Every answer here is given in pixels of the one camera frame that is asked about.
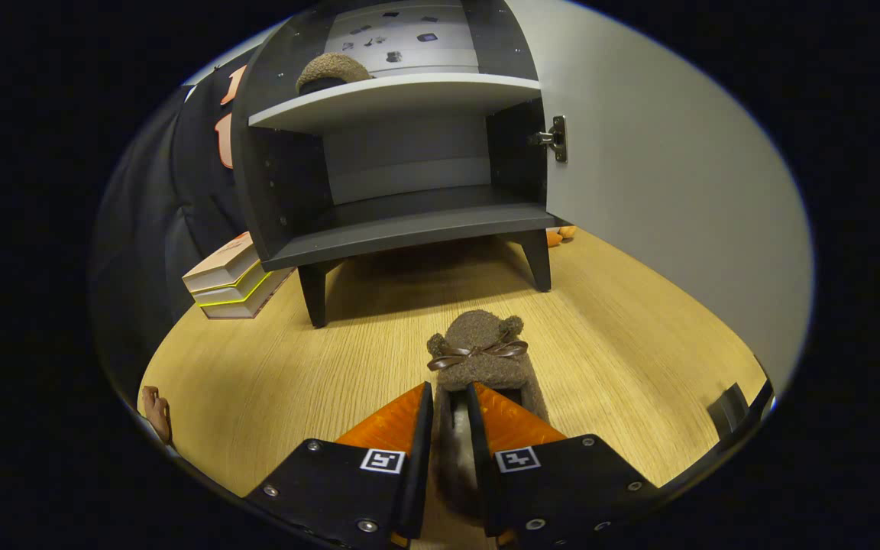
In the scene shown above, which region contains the brown fuzzy shoe with bow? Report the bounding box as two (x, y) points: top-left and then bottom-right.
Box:
(295, 52), (374, 96)
(426, 309), (552, 528)

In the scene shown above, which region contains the metal door hinge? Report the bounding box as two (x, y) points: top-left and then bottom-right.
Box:
(528, 115), (569, 164)

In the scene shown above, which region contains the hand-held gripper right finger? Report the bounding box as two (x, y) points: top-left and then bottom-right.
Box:
(465, 382), (662, 549)

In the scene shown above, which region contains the dark grey shoe cabinet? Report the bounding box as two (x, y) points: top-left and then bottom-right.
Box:
(230, 0), (563, 329)

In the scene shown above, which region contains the yellow-edged book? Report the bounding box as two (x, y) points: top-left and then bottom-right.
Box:
(196, 267), (273, 309)

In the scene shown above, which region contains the black angular object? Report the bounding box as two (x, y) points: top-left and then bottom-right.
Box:
(707, 380), (774, 441)

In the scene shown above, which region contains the black backdrop cloth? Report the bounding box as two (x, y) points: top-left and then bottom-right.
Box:
(89, 46), (251, 398)

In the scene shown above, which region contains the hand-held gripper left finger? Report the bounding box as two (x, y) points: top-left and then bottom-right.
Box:
(245, 382), (435, 549)

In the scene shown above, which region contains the beige shoe cabinet door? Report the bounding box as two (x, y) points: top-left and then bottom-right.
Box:
(505, 0), (815, 394)

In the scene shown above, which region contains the small brown object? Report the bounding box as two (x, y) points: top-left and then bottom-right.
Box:
(141, 386), (173, 445)

